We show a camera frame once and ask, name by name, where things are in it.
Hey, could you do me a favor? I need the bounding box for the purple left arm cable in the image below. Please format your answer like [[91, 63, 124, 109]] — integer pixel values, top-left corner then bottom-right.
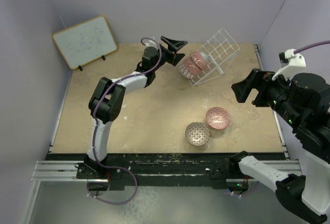
[[86, 37, 163, 206]]

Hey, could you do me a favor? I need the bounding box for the brown patterned bowl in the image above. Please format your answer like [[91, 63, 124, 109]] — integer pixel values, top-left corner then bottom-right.
[[185, 122, 210, 147]]

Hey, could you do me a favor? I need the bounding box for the white wire dish rack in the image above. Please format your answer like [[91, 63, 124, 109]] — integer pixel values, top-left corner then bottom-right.
[[189, 28, 240, 86]]

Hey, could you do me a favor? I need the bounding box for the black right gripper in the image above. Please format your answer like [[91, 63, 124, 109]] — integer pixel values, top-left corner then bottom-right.
[[231, 66, 303, 127]]

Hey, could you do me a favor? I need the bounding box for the blue patterned bowl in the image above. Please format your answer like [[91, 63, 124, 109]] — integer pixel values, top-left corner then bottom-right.
[[178, 64, 195, 79]]

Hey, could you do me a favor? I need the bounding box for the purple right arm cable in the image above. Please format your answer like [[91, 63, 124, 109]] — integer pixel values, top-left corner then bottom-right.
[[229, 40, 330, 199]]

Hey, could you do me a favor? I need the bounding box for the red patterned bowl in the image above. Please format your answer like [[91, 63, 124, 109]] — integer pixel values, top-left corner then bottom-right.
[[206, 107, 230, 130]]

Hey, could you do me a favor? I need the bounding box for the black front mounting rail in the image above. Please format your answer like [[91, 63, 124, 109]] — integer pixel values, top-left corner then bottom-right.
[[30, 152, 302, 191]]

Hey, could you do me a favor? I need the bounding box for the grey leaf bowl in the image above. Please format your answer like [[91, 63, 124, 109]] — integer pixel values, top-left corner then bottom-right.
[[190, 51, 207, 70], [183, 57, 202, 75]]

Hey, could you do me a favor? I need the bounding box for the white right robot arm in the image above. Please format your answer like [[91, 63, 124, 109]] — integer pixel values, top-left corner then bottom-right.
[[229, 69, 329, 223]]

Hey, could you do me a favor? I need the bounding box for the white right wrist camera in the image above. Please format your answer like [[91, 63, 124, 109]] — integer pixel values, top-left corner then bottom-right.
[[272, 49, 306, 81]]

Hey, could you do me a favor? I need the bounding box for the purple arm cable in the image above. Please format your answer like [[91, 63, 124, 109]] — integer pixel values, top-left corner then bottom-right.
[[229, 40, 330, 199], [86, 37, 163, 206]]

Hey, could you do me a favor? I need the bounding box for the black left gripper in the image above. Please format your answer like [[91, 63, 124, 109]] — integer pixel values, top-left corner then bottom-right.
[[152, 37, 187, 73]]

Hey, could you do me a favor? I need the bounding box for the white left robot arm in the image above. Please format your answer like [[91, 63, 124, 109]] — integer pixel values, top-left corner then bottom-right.
[[84, 36, 188, 179]]

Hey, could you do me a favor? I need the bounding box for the small framed whiteboard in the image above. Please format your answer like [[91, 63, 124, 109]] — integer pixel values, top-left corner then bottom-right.
[[52, 15, 118, 70]]

